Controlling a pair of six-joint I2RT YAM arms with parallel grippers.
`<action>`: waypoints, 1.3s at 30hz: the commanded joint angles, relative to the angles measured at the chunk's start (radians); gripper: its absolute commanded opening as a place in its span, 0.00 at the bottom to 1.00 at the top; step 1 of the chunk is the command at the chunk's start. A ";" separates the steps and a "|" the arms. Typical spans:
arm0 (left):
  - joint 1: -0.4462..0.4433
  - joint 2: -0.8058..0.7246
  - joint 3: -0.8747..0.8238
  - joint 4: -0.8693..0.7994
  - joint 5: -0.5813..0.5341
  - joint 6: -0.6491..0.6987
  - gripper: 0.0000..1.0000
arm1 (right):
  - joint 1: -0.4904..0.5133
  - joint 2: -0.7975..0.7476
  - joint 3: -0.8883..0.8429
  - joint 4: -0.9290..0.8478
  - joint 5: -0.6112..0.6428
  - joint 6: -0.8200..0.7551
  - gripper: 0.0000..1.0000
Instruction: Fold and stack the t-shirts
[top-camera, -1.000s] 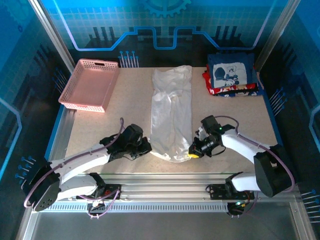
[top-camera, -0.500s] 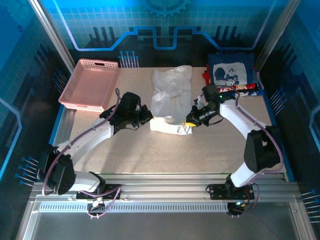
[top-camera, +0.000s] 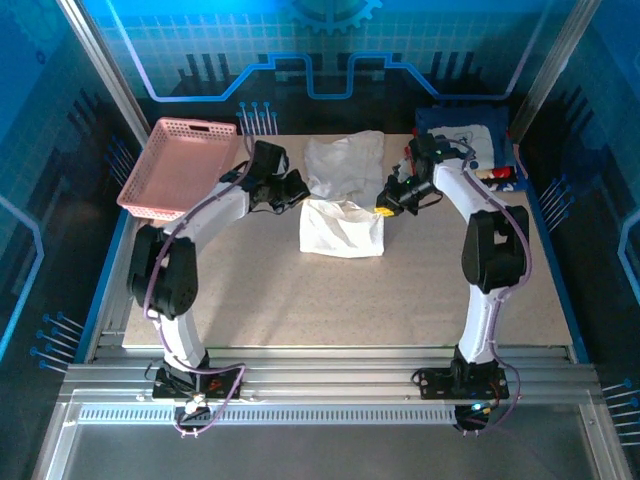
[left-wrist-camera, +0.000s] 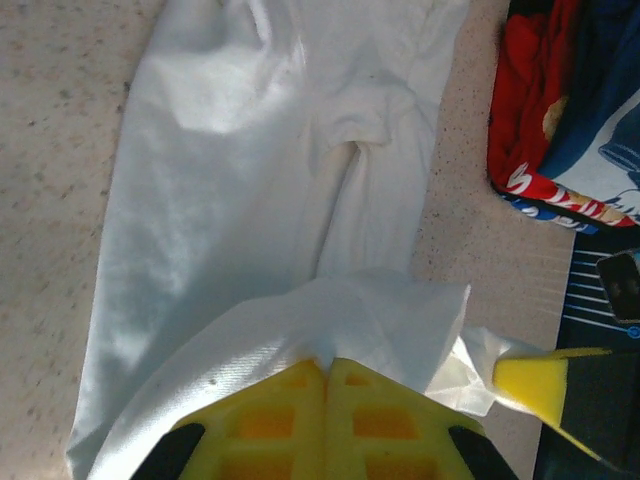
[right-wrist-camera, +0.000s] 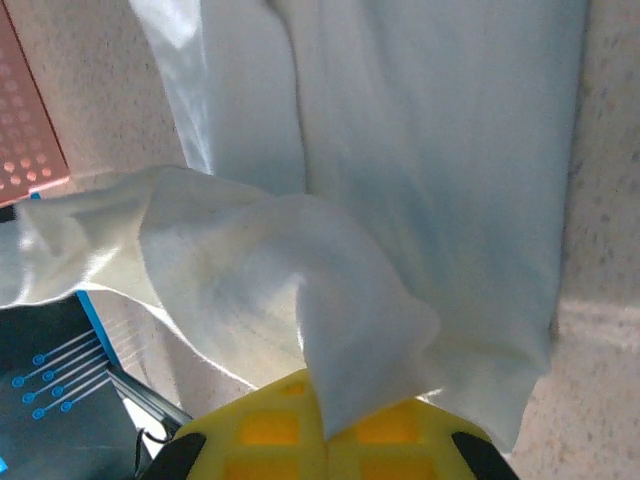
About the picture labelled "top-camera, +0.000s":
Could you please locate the white t-shirt with black print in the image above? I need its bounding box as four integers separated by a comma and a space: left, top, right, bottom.
298, 129, 387, 260

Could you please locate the blue t-shirt with white pattern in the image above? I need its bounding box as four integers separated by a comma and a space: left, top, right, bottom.
480, 167, 529, 195

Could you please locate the navy t-shirt with white print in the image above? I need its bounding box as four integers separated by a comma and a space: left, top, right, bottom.
414, 104, 512, 172

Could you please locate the pink perforated plastic basket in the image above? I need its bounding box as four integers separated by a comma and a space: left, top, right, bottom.
115, 116, 239, 223

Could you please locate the blue table edge strip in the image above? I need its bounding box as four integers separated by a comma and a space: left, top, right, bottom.
517, 149, 590, 364
74, 207, 132, 364

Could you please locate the grey metal panel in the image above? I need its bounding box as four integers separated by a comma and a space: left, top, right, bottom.
34, 399, 631, 480

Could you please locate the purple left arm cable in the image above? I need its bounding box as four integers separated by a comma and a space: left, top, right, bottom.
142, 133, 259, 381

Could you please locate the long aluminium frame rail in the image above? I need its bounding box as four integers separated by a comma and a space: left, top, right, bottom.
59, 344, 604, 404

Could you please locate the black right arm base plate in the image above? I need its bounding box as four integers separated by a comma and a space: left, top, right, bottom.
415, 366, 511, 401

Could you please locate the aluminium frame post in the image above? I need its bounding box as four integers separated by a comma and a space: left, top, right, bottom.
57, 0, 152, 146
508, 0, 604, 144

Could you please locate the short aluminium side rail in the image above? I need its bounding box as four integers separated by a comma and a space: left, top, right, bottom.
87, 209, 154, 364

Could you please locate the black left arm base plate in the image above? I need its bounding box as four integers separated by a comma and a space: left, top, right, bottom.
148, 366, 247, 401

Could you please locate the slotted grey cable duct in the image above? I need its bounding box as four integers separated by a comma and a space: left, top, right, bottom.
77, 403, 459, 426

